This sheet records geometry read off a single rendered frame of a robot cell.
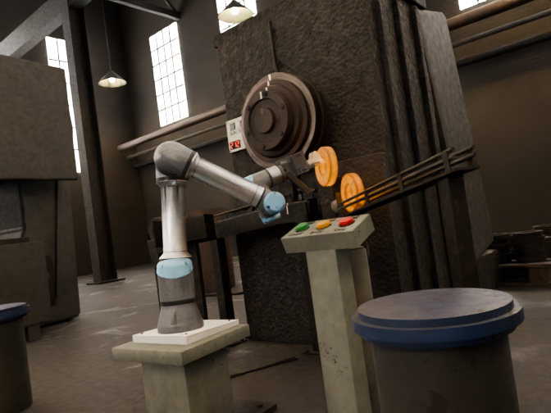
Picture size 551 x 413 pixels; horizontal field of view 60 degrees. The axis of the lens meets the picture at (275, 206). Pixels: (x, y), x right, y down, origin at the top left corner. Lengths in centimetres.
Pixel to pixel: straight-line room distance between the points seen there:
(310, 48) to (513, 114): 597
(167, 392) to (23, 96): 340
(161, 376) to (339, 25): 170
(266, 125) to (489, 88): 633
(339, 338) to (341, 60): 142
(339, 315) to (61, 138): 371
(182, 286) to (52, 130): 322
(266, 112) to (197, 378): 125
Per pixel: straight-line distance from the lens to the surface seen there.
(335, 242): 127
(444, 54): 310
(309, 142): 222
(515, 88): 821
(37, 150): 451
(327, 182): 188
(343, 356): 134
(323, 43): 244
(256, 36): 273
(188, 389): 157
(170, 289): 159
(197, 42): 1243
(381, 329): 89
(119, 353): 166
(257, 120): 231
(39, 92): 469
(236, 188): 164
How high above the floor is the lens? 62
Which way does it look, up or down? 2 degrees up
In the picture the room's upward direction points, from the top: 8 degrees counter-clockwise
